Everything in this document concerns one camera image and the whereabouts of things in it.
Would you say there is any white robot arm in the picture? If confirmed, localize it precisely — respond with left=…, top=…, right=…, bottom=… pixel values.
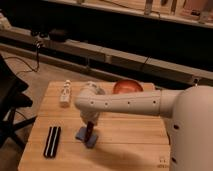
left=75, top=85, right=213, bottom=171

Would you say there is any white plastic bottle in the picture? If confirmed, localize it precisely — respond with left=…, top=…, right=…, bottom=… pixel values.
left=59, top=80, right=71, bottom=107

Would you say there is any wooden table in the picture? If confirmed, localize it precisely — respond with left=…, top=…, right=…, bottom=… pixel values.
left=18, top=82, right=170, bottom=171

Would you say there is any red bowl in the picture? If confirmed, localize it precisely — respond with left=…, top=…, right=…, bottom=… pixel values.
left=113, top=80, right=143, bottom=94

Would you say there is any black striped rectangular block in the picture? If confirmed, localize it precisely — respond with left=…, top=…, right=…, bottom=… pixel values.
left=43, top=126, right=61, bottom=158

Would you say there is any black office chair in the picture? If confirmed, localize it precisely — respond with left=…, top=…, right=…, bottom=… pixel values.
left=0, top=54, right=35, bottom=149

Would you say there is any black cable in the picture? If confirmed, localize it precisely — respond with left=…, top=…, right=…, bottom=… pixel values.
left=3, top=40, right=44, bottom=76

